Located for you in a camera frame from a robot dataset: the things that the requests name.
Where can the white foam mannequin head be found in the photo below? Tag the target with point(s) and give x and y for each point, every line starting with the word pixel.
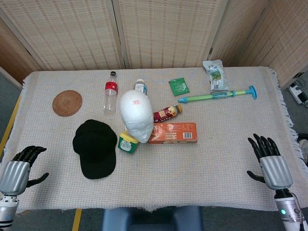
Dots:
pixel 137 113

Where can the green sachet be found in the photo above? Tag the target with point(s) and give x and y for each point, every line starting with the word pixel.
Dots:
pixel 179 86

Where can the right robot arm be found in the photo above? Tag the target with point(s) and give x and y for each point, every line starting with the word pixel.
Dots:
pixel 287 209

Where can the green blue water pump toy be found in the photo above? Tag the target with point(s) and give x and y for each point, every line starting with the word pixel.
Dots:
pixel 211 97

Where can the white power strip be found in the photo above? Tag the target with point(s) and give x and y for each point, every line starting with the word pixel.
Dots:
pixel 299 92

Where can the green tub yellow lid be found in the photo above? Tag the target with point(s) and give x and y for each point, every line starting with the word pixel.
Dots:
pixel 127 144

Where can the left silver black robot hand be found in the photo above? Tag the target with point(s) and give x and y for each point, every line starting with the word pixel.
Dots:
pixel 14 174

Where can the woven folding screen panel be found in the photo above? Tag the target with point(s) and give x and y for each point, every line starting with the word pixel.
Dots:
pixel 14 50
pixel 168 31
pixel 240 33
pixel 65 33
pixel 291 38

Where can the clear bottle red label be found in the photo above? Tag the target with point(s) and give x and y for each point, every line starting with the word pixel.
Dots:
pixel 110 92

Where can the white-capped bottle blue label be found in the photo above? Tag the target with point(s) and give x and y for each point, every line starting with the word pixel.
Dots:
pixel 140 87

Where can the brown drink bottle red label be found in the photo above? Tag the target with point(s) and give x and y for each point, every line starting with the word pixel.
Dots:
pixel 166 114

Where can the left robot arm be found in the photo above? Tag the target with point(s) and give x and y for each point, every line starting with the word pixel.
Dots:
pixel 7 211

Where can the round woven brown coaster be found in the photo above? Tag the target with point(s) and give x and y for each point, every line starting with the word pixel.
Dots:
pixel 67 103

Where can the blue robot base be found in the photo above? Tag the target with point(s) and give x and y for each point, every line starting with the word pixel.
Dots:
pixel 151 219

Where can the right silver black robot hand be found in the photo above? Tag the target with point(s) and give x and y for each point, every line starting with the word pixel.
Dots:
pixel 276 169

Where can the orange cracker box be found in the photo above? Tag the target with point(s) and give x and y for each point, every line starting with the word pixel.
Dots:
pixel 173 133

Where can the white woven tablecloth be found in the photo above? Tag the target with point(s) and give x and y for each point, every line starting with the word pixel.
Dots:
pixel 168 173

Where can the white green snack bag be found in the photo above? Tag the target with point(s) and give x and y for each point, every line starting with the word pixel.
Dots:
pixel 215 75

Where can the black baseball cap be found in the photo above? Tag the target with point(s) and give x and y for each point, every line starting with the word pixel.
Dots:
pixel 96 149

